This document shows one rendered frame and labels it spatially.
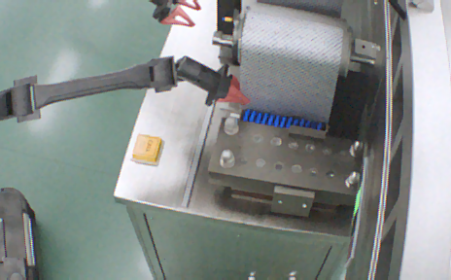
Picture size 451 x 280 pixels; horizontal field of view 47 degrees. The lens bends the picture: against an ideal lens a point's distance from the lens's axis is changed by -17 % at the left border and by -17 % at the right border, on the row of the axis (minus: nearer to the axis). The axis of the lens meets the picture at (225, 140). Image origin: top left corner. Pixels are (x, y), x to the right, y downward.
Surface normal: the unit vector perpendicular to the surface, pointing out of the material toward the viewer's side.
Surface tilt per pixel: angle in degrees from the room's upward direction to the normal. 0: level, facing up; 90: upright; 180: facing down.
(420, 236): 0
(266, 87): 90
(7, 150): 0
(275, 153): 0
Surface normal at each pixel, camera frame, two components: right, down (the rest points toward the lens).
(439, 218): 0.00, -0.54
